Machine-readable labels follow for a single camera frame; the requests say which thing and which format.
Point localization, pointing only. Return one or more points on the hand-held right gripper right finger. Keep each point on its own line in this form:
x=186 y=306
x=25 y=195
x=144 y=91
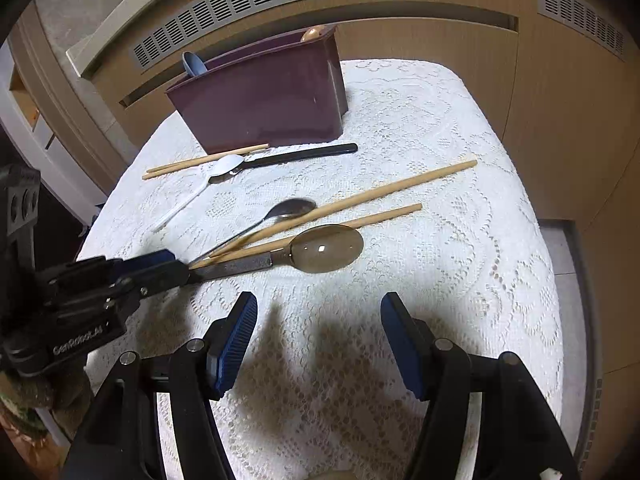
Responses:
x=405 y=345

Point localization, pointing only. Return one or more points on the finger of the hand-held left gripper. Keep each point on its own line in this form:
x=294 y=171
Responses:
x=167 y=277
x=150 y=260

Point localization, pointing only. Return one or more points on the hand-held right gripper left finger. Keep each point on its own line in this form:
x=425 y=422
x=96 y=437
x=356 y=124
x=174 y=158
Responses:
x=235 y=345

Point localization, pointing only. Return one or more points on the white plastic spoon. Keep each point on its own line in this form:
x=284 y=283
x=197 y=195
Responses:
x=227 y=165

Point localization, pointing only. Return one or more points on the large metal spoon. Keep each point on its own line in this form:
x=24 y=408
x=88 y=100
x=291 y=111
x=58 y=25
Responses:
x=325 y=250

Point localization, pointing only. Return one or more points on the wooden chopstick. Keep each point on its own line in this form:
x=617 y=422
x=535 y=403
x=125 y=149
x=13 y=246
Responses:
x=175 y=167
x=390 y=214
x=240 y=151
x=400 y=185

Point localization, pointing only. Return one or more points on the purple utensil holder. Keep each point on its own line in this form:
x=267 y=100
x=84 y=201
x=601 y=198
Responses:
x=260 y=100

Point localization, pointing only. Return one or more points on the small metal spoon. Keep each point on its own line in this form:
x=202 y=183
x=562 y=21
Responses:
x=295 y=207

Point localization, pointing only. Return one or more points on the white shelf unit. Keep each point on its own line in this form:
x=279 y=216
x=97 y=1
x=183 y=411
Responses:
x=30 y=145

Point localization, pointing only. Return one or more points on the blue plastic spoon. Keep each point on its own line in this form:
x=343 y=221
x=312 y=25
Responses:
x=194 y=64

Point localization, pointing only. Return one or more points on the white lace tablecloth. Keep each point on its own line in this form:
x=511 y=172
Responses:
x=425 y=125

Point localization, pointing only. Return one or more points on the grey countertop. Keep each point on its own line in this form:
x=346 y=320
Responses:
x=90 y=5

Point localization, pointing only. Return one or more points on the wooden cabinet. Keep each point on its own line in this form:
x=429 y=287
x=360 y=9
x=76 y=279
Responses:
x=550 y=110

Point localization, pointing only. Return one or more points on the wooden spoon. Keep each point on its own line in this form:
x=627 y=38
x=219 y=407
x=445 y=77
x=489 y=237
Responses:
x=311 y=34

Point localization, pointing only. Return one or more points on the short grey vent grille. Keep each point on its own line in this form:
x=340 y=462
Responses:
x=580 y=15

